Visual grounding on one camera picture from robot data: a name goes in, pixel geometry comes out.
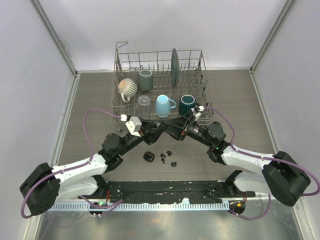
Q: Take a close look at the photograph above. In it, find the black earbud with stem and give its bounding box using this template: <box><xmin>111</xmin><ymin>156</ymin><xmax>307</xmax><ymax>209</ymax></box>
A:
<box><xmin>160</xmin><ymin>153</ymin><xmax>166</xmax><ymax>164</ymax></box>

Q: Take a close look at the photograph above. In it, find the clear glass tumbler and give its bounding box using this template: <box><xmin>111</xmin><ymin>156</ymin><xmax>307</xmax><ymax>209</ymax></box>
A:
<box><xmin>135</xmin><ymin>95</ymin><xmax>151</xmax><ymax>119</ymax></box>

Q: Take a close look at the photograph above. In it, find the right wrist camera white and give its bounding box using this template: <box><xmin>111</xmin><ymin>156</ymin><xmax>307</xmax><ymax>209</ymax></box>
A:
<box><xmin>191</xmin><ymin>105</ymin><xmax>205</xmax><ymax>122</ymax></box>

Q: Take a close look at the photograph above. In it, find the small black earbud case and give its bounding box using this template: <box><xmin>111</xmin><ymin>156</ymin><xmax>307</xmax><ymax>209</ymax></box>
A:
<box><xmin>143</xmin><ymin>151</ymin><xmax>155</xmax><ymax>163</ymax></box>

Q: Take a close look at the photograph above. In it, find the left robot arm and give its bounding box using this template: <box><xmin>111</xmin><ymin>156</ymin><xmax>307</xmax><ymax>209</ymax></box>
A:
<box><xmin>19</xmin><ymin>117</ymin><xmax>170</xmax><ymax>219</ymax></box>

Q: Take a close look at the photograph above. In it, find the metal wire dish rack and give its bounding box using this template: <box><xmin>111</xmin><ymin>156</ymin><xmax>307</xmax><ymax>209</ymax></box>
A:
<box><xmin>111</xmin><ymin>41</ymin><xmax>214</xmax><ymax>126</ymax></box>

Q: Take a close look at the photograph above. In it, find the grey ceramic cup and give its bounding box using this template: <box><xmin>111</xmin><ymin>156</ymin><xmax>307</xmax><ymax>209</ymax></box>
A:
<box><xmin>138</xmin><ymin>70</ymin><xmax>153</xmax><ymax>91</ymax></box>

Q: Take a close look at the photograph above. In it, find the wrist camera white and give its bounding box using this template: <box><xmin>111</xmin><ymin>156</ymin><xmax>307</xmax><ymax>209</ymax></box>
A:
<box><xmin>120</xmin><ymin>114</ymin><xmax>142</xmax><ymax>137</ymax></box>
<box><xmin>191</xmin><ymin>105</ymin><xmax>205</xmax><ymax>122</ymax></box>

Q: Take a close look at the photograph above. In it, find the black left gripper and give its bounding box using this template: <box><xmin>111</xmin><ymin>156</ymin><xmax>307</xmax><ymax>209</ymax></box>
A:
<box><xmin>117</xmin><ymin>117</ymin><xmax>167</xmax><ymax>157</ymax></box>

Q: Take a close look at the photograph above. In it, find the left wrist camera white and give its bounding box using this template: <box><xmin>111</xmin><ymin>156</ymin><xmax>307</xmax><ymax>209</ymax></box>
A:
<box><xmin>120</xmin><ymin>114</ymin><xmax>142</xmax><ymax>137</ymax></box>

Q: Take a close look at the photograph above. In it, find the light blue mug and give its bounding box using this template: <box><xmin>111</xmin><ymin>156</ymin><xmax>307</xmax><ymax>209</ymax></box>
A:
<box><xmin>155</xmin><ymin>94</ymin><xmax>177</xmax><ymax>118</ymax></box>

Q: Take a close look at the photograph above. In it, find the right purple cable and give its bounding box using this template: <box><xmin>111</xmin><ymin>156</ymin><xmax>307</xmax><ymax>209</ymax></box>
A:
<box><xmin>201</xmin><ymin>106</ymin><xmax>320</xmax><ymax>198</ymax></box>

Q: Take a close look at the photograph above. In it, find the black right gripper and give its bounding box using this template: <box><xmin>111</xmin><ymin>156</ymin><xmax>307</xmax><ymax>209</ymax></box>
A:
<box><xmin>164</xmin><ymin>111</ymin><xmax>214</xmax><ymax>148</ymax></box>

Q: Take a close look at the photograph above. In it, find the striped ceramic mug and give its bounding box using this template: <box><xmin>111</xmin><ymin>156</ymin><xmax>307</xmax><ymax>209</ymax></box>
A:
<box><xmin>118</xmin><ymin>78</ymin><xmax>138</xmax><ymax>103</ymax></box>

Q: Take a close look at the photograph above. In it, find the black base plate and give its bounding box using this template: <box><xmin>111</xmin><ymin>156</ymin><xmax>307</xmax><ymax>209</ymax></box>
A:
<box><xmin>84</xmin><ymin>180</ymin><xmax>256</xmax><ymax>205</ymax></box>

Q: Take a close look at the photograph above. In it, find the dark green mug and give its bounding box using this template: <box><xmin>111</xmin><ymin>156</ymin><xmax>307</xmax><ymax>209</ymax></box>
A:
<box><xmin>178</xmin><ymin>94</ymin><xmax>200</xmax><ymax>117</ymax></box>

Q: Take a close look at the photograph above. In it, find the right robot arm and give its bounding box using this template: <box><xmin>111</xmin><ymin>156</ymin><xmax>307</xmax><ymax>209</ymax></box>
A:
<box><xmin>163</xmin><ymin>116</ymin><xmax>311</xmax><ymax>207</ymax></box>

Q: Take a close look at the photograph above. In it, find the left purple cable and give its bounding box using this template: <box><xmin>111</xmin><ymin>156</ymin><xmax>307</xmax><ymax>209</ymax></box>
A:
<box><xmin>21</xmin><ymin>107</ymin><xmax>124</xmax><ymax>220</ymax></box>

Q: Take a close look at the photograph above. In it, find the white slotted cable duct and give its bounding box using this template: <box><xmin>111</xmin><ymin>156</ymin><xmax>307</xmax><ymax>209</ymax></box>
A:
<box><xmin>49</xmin><ymin>199</ymin><xmax>230</xmax><ymax>212</ymax></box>

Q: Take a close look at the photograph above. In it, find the dark teal plate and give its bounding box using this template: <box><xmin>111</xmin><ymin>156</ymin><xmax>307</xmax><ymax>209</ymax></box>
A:
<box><xmin>170</xmin><ymin>48</ymin><xmax>180</xmax><ymax>87</ymax></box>

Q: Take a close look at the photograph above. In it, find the purple cable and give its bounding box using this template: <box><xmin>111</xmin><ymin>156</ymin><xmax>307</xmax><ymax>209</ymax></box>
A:
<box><xmin>201</xmin><ymin>106</ymin><xmax>320</xmax><ymax>198</ymax></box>
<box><xmin>21</xmin><ymin>107</ymin><xmax>124</xmax><ymax>220</ymax></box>

